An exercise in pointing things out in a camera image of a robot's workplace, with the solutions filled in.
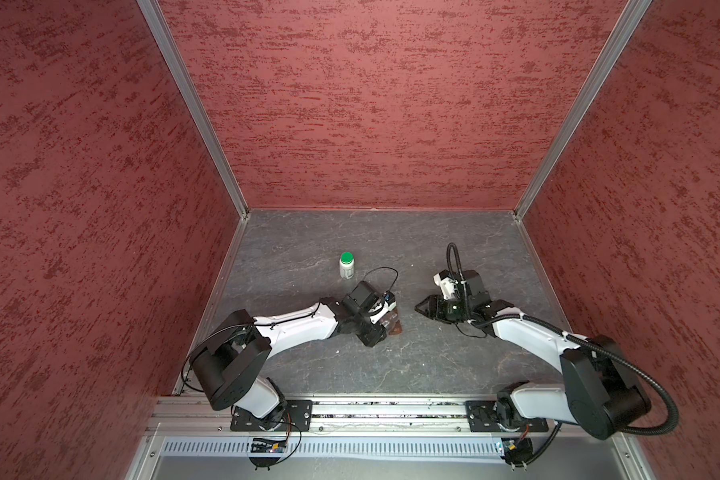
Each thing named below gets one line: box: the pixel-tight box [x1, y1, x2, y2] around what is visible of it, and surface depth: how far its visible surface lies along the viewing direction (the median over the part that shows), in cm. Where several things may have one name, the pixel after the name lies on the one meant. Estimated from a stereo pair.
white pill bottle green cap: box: [339, 251, 355, 280], surface depth 97 cm
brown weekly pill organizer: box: [383, 312, 403, 335], surface depth 87 cm
